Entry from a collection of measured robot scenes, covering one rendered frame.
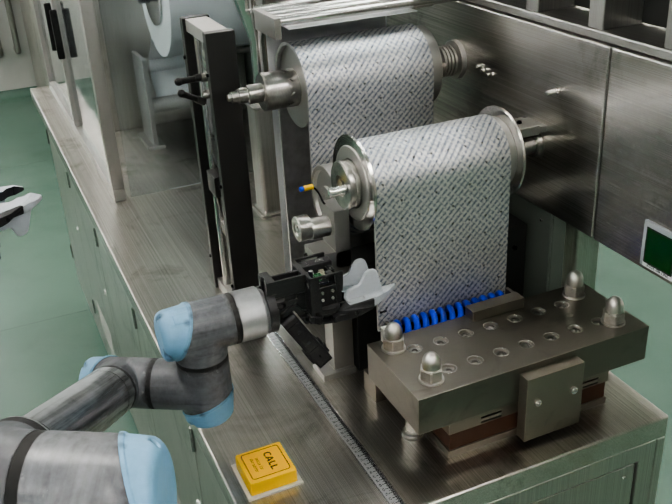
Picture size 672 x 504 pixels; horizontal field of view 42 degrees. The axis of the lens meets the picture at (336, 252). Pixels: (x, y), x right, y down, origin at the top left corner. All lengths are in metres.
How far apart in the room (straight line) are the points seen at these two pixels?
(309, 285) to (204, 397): 0.22
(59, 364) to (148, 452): 2.47
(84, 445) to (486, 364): 0.61
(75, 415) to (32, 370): 2.24
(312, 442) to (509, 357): 0.32
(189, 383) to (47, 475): 0.40
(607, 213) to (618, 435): 0.33
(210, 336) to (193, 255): 0.72
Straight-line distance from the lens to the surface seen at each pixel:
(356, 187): 1.27
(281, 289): 1.24
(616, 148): 1.32
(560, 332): 1.36
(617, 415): 1.43
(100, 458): 0.90
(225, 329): 1.22
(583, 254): 1.74
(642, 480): 1.50
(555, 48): 1.40
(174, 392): 1.27
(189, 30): 1.57
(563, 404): 1.34
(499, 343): 1.33
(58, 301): 3.77
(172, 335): 1.20
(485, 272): 1.42
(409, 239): 1.32
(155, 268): 1.89
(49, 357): 3.40
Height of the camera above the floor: 1.75
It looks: 27 degrees down
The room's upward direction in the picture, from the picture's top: 3 degrees counter-clockwise
